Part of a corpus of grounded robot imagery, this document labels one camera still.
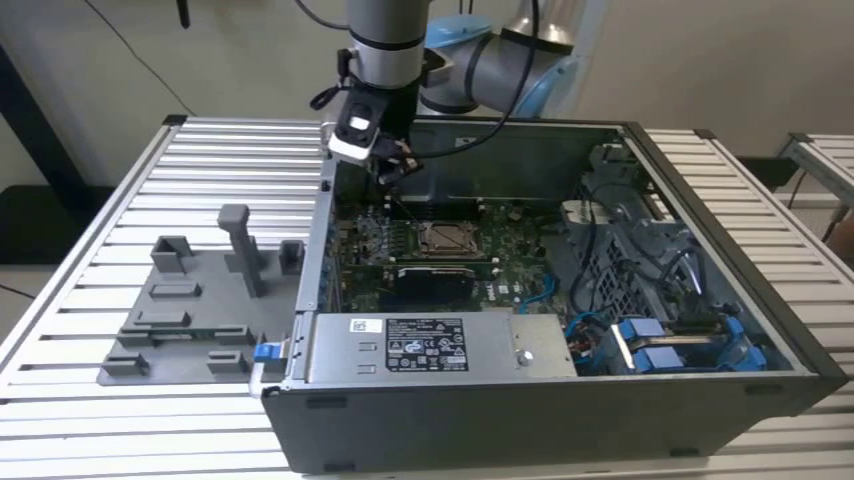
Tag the black antenna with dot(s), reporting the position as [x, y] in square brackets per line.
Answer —
[181, 12]

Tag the green motherboard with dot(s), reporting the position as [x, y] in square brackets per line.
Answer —
[514, 255]

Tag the metal side table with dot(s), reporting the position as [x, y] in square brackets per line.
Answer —
[827, 155]

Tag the dark slanted post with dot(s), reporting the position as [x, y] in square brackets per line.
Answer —
[33, 135]

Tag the silver CPU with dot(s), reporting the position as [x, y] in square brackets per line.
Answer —
[448, 237]

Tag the black box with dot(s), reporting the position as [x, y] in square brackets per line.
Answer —
[767, 172]

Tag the blue case latch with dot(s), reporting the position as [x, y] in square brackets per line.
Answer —
[267, 351]

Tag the black open PC case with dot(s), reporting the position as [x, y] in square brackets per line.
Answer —
[467, 425]

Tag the grey parts rack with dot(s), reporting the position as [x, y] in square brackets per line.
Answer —
[200, 300]

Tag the grey metal drive cage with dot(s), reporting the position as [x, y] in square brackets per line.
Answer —
[620, 280]

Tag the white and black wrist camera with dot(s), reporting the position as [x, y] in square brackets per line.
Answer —
[356, 130]

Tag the blue disk carrier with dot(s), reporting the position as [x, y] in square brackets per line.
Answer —
[660, 360]
[643, 330]

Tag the grey power supply unit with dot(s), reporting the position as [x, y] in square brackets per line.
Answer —
[333, 350]

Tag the black RAM slot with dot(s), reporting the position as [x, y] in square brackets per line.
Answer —
[453, 207]

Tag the black object on floor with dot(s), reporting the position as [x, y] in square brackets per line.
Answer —
[46, 230]

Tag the green RAM stick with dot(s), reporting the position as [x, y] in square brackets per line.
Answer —
[187, 334]

